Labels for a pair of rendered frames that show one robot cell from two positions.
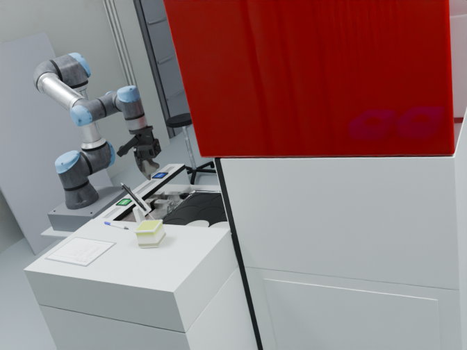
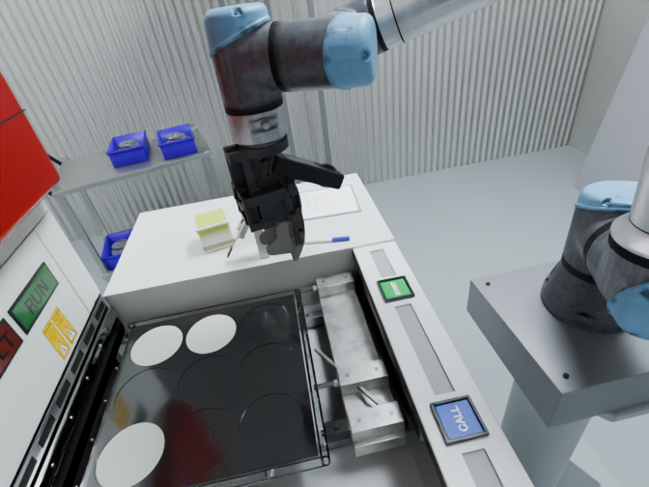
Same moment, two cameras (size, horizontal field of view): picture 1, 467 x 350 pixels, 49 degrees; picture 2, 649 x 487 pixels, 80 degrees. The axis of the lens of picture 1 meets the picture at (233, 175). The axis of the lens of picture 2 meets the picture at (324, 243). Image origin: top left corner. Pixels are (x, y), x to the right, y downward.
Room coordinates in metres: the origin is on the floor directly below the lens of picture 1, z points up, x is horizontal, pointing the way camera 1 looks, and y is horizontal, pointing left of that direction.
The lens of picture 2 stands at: (2.29, 0.06, 1.46)
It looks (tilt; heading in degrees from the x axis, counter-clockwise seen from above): 35 degrees down; 143
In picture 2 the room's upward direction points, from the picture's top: 8 degrees counter-clockwise
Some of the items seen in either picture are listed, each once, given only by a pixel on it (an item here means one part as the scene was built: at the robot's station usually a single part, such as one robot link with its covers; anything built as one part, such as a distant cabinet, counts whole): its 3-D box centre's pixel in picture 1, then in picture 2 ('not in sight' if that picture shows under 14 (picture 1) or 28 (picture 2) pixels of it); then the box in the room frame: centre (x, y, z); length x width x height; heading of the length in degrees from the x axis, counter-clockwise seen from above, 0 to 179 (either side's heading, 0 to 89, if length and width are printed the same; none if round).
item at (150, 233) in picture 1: (151, 234); (213, 230); (1.53, 0.31, 1.00); 0.07 x 0.07 x 0.07; 70
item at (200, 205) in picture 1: (210, 213); (208, 380); (1.80, 0.12, 0.90); 0.34 x 0.34 x 0.01; 58
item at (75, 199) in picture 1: (79, 192); (594, 280); (2.19, 0.71, 0.96); 0.15 x 0.15 x 0.10
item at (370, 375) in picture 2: (164, 204); (362, 376); (1.99, 0.32, 0.89); 0.08 x 0.03 x 0.03; 58
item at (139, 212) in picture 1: (142, 212); (250, 231); (1.65, 0.34, 1.03); 0.06 x 0.04 x 0.13; 58
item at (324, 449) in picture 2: (172, 211); (308, 358); (1.90, 0.28, 0.90); 0.38 x 0.01 x 0.01; 148
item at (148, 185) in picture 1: (146, 203); (419, 368); (2.05, 0.40, 0.89); 0.55 x 0.09 x 0.14; 148
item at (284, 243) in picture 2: (152, 167); (284, 244); (1.86, 0.30, 1.12); 0.06 x 0.03 x 0.09; 74
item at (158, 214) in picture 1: (155, 219); (352, 352); (1.93, 0.36, 0.87); 0.36 x 0.08 x 0.03; 148
